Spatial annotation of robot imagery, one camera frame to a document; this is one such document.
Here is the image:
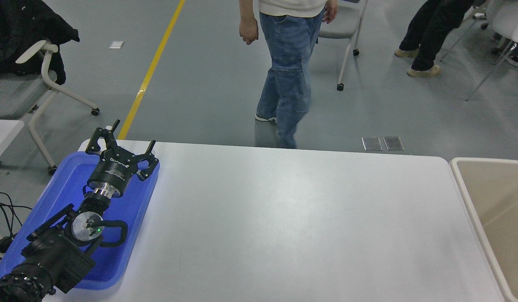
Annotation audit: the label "person's left hand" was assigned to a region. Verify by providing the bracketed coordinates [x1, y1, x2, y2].
[321, 0, 339, 25]

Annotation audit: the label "black jacket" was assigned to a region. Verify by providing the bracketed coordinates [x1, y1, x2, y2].
[0, 0, 81, 85]

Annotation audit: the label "blue plastic tray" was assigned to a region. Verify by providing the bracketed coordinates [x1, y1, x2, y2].
[0, 151, 160, 291]

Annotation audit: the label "black floor cables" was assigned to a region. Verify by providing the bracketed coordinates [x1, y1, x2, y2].
[0, 191, 33, 261]

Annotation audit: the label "white frame grey seat chair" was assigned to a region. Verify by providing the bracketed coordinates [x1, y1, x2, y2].
[0, 39, 100, 176]

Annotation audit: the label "large pale bin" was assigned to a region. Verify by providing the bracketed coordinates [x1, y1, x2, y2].
[449, 157, 518, 302]

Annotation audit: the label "person's right hand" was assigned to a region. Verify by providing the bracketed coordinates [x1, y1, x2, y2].
[239, 18, 260, 46]

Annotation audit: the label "metal floor plate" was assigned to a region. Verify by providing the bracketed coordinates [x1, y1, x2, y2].
[361, 136, 383, 152]
[383, 136, 405, 151]

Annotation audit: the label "grey padded chair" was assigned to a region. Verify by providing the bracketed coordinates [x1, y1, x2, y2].
[317, 0, 369, 92]

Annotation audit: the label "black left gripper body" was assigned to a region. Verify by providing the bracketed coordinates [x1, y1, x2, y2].
[86, 151, 138, 198]

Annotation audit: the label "white side table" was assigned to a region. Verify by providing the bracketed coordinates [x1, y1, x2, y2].
[0, 119, 24, 167]

